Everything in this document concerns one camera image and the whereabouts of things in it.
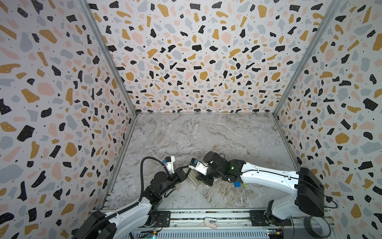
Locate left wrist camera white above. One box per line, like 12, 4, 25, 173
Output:
162, 156, 175, 174

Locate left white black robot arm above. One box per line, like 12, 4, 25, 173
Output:
73, 167, 189, 239

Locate pink white tag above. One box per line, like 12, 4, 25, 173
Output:
204, 217, 217, 230

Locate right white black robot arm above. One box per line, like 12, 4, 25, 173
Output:
189, 151, 326, 220

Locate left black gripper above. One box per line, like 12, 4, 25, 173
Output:
158, 165, 191, 198

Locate blue cube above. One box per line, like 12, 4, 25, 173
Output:
233, 182, 241, 188

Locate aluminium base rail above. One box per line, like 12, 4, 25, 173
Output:
83, 208, 338, 239

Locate white remote control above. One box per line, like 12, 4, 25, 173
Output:
188, 168, 203, 187

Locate black corrugated cable conduit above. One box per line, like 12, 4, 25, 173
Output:
71, 156, 168, 239

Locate black tape roll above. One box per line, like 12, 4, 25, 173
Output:
303, 216, 332, 239

